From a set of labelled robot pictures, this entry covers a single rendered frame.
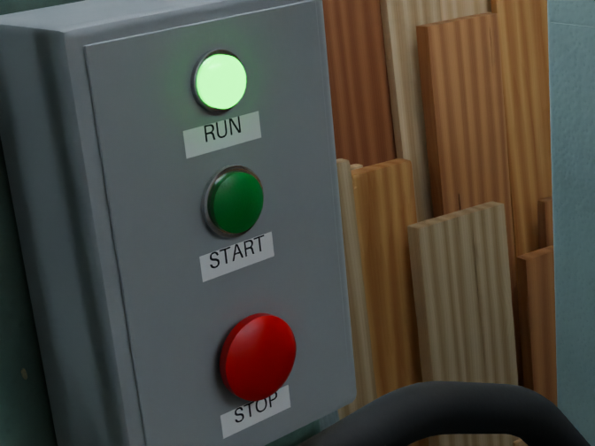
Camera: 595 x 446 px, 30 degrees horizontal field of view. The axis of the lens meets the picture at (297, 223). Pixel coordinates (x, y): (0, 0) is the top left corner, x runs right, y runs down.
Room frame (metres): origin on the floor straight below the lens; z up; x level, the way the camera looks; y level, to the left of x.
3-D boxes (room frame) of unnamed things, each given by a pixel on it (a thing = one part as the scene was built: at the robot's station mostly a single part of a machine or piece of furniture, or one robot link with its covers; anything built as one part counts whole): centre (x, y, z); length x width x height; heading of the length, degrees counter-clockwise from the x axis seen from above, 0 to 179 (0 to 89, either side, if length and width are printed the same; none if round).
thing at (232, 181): (0.35, 0.02, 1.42); 0.02 x 0.01 x 0.02; 128
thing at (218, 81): (0.35, 0.02, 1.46); 0.02 x 0.01 x 0.02; 128
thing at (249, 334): (0.35, 0.02, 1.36); 0.03 x 0.01 x 0.03; 128
